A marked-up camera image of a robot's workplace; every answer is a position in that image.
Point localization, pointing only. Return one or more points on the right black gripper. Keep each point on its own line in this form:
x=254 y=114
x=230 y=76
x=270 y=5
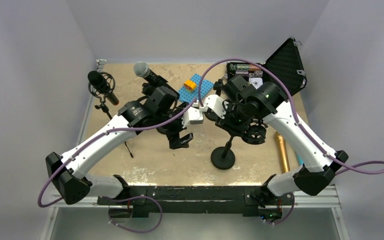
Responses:
x=238 y=129

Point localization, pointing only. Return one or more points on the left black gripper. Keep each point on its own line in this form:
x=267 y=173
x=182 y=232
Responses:
x=175 y=141

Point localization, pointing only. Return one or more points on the gold handheld microphone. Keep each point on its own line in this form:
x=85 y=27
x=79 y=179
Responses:
x=284 y=160

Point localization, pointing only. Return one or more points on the black silver-grille microphone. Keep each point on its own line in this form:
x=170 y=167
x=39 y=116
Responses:
x=142 y=70

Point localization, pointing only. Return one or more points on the black round-base mic stand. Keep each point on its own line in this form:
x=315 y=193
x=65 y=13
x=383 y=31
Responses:
x=218 y=87

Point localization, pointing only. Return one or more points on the blue handheld microphone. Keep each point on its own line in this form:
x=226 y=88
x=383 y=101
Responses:
x=299 y=160

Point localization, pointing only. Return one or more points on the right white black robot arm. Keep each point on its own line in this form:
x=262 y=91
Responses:
x=271 y=104

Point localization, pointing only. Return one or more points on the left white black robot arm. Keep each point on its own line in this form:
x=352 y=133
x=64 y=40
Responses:
x=69 y=171

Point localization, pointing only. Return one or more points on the black condenser microphone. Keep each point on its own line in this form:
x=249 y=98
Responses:
x=102 y=83

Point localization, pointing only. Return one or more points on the blue studded baseplate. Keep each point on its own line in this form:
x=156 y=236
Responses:
x=205 y=87

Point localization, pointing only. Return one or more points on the white card deck box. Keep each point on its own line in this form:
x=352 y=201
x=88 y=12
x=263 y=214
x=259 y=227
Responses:
x=256 y=82

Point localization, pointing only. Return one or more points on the orange yellow toy brick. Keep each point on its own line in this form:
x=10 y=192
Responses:
x=190 y=85

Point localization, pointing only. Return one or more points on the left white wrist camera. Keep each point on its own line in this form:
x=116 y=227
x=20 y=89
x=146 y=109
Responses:
x=193 y=116

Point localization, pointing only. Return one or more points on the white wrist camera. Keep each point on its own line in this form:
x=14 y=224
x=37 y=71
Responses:
x=193 y=116
x=215 y=104

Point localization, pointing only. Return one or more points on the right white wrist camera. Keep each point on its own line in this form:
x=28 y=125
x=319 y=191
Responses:
x=215 y=104

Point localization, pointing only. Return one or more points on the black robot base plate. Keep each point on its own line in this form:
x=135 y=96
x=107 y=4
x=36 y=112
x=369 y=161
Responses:
x=247 y=200

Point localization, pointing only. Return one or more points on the black tripod shock-mount stand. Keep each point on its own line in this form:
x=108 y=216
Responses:
x=102 y=104

